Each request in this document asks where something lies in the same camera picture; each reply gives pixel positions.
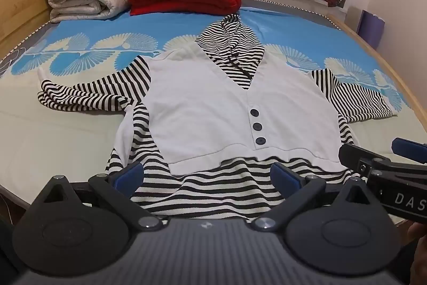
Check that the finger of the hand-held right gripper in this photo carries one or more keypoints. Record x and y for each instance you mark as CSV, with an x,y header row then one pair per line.
x,y
408,146
358,156

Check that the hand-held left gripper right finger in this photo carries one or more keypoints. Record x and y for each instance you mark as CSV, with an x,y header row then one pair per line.
x,y
283,176

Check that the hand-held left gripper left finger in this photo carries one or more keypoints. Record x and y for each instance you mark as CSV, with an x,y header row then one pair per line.
x,y
128,176

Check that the striped hoodie with white vest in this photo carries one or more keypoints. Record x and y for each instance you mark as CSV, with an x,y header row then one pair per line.
x,y
200,111

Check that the blue patterned bed sheet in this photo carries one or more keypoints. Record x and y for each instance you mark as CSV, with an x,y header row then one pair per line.
x,y
50,124

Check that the purple box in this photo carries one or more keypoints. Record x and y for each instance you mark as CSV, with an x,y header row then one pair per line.
x,y
370,28

